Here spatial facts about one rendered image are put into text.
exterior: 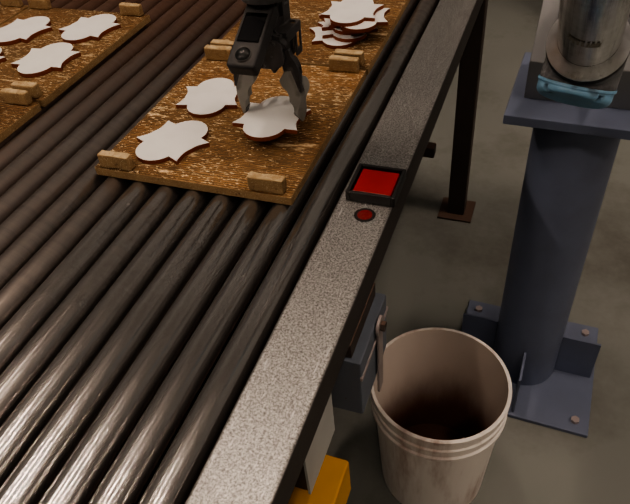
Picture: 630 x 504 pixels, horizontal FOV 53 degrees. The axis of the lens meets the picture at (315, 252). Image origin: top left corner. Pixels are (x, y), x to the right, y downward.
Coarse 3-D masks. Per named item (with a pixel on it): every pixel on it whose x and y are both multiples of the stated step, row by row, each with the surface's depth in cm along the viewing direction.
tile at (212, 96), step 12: (204, 84) 121; (216, 84) 121; (228, 84) 121; (192, 96) 118; (204, 96) 118; (216, 96) 118; (228, 96) 117; (192, 108) 115; (204, 108) 115; (216, 108) 114; (228, 108) 116
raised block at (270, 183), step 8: (248, 176) 95; (256, 176) 95; (264, 176) 95; (272, 176) 95; (280, 176) 95; (248, 184) 96; (256, 184) 96; (264, 184) 95; (272, 184) 95; (280, 184) 94; (272, 192) 96; (280, 192) 95
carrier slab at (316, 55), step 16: (304, 0) 150; (320, 0) 150; (336, 0) 149; (384, 0) 147; (400, 0) 146; (304, 16) 144; (384, 16) 140; (400, 16) 142; (304, 32) 137; (384, 32) 134; (304, 48) 132; (320, 48) 131; (352, 48) 130; (368, 48) 129; (304, 64) 127; (320, 64) 126; (368, 64) 124
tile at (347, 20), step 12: (348, 0) 135; (360, 0) 135; (372, 0) 134; (324, 12) 132; (336, 12) 131; (348, 12) 131; (360, 12) 130; (372, 12) 130; (336, 24) 128; (348, 24) 127
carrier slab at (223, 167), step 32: (224, 64) 129; (256, 96) 118; (320, 96) 116; (352, 96) 117; (224, 128) 111; (320, 128) 108; (192, 160) 104; (224, 160) 103; (256, 160) 103; (288, 160) 102; (224, 192) 99; (256, 192) 97; (288, 192) 96
